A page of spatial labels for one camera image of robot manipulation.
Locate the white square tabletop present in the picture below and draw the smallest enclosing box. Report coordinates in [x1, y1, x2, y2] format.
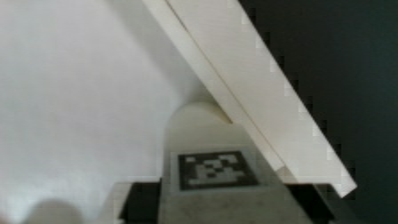
[0, 0, 357, 224]

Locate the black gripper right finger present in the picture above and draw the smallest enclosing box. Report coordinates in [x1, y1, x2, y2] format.
[286, 183, 336, 224]

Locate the white table leg with tag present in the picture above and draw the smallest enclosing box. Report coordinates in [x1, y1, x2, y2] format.
[158, 102, 313, 224]

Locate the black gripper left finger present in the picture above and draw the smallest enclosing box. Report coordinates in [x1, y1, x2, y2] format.
[119, 182, 160, 224]

